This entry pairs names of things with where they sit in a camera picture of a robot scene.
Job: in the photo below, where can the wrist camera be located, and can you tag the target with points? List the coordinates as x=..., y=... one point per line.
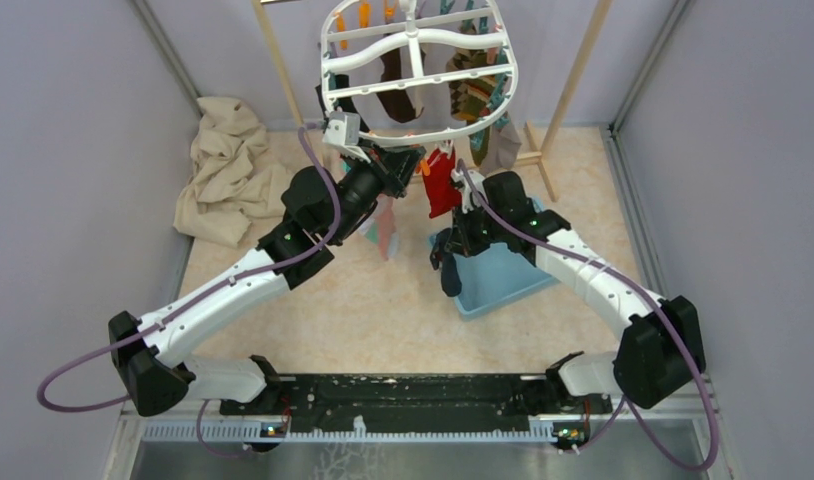
x=341, y=133
x=468, y=184

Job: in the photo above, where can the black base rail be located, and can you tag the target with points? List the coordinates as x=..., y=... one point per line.
x=411, y=404

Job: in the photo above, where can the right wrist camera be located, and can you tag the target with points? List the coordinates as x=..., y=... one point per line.
x=468, y=184

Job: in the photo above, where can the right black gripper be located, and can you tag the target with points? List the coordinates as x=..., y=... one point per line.
x=460, y=241

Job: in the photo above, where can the white hanger clip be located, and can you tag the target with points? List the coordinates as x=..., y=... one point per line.
x=446, y=149

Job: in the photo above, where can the argyle patterned sock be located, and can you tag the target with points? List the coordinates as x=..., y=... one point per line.
x=470, y=98

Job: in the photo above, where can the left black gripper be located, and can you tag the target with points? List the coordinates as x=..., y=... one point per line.
x=398, y=164

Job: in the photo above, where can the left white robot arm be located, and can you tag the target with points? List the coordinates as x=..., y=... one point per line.
x=153, y=354

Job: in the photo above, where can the light blue plastic basket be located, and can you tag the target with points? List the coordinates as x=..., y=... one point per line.
x=495, y=279

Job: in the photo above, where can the dark navy sock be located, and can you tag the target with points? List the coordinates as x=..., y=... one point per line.
x=444, y=262

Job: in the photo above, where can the dark brown sock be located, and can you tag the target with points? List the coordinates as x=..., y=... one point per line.
x=396, y=103

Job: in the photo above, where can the orange hanger clip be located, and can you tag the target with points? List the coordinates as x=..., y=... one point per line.
x=423, y=168

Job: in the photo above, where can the wooden hanging rack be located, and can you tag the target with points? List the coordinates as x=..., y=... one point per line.
x=539, y=156

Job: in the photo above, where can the pink patterned sock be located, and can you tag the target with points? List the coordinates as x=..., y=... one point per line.
x=380, y=228

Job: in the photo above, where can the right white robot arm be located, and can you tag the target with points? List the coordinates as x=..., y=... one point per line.
x=660, y=347

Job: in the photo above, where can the beige crumpled cloth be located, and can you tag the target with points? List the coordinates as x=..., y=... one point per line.
x=236, y=177

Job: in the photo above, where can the grey sock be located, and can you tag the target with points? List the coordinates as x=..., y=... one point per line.
x=495, y=148

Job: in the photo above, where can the white round clip hanger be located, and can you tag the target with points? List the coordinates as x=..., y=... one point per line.
x=344, y=51

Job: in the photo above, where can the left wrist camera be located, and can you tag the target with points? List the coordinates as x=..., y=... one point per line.
x=341, y=133

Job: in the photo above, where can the red sock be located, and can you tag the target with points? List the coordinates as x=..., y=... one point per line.
x=441, y=195

